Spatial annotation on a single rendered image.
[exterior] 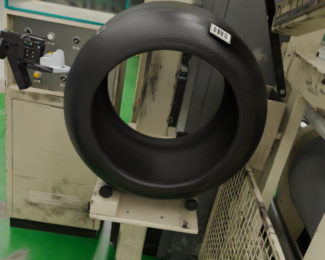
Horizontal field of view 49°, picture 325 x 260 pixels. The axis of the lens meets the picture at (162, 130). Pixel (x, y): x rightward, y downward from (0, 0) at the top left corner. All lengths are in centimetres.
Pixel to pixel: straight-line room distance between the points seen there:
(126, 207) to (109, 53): 57
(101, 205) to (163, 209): 23
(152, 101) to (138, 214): 44
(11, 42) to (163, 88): 57
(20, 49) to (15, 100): 85
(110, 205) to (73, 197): 94
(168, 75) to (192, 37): 47
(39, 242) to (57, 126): 74
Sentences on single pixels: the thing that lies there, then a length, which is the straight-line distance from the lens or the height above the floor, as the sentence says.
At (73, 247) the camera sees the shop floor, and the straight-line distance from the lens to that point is 228.
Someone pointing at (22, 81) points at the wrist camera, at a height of 120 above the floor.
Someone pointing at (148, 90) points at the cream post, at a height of 113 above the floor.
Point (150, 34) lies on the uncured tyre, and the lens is 93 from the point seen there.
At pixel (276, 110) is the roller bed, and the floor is 117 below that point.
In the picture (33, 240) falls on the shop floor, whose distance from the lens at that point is 232.
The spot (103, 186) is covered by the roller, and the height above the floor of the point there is 92.
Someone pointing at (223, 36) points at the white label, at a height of 145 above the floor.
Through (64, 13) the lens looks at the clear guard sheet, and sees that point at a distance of 177.
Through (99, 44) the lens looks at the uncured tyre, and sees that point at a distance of 97.
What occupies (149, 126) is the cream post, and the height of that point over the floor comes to 98.
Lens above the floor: 161
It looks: 26 degrees down
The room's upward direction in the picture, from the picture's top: 11 degrees clockwise
